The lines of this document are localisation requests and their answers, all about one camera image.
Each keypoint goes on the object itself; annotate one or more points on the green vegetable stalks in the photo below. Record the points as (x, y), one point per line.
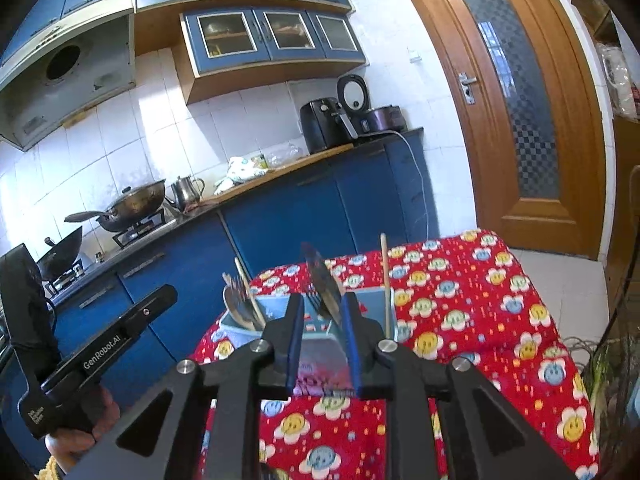
(597, 375)

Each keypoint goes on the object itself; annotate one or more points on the blue kitchen base cabinets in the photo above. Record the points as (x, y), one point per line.
(300, 220)

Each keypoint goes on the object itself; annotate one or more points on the wooden side cabinet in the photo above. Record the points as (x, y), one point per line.
(622, 185)

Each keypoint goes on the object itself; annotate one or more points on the light blue utensil holder box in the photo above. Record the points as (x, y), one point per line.
(372, 305)

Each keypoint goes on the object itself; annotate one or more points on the rice cooker with open lid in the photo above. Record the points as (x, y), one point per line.
(382, 117)

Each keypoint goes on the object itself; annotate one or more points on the black air fryer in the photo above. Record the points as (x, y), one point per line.
(322, 127)

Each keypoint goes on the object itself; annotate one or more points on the glass door wall cabinet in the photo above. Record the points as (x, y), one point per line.
(275, 35)

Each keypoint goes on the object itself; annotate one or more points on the red smiley flower tablecloth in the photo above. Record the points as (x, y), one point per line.
(475, 310)

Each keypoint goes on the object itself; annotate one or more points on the gas stove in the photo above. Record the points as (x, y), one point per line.
(140, 230)

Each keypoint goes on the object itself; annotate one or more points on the wooden countertop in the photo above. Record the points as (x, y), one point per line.
(310, 157)

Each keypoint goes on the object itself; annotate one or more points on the steel wok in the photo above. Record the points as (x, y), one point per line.
(132, 205)

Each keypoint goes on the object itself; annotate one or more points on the steel kettle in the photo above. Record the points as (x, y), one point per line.
(186, 192)

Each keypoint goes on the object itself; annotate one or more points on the white patterned cloth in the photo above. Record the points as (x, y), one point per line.
(240, 170)

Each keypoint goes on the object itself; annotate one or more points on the dark metal fork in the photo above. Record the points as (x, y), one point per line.
(315, 304)

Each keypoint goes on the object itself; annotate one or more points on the wooden chopstick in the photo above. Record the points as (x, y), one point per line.
(247, 290)
(385, 285)

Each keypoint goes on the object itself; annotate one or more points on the metal table knife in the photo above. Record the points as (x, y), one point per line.
(320, 277)

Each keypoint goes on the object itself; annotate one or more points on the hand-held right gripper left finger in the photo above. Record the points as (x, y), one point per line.
(295, 347)

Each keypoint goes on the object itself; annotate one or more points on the grey range hood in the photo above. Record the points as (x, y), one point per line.
(60, 90)

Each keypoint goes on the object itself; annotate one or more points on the black wok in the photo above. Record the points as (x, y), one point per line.
(62, 255)

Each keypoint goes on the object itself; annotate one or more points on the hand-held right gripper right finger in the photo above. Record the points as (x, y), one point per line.
(351, 347)

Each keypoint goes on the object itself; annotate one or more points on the person's left hand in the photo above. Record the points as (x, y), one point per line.
(70, 452)

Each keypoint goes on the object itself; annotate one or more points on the clear plastic jug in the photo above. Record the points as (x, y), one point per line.
(617, 77)

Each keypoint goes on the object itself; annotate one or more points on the wooden door with glass panel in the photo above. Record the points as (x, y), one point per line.
(565, 160)

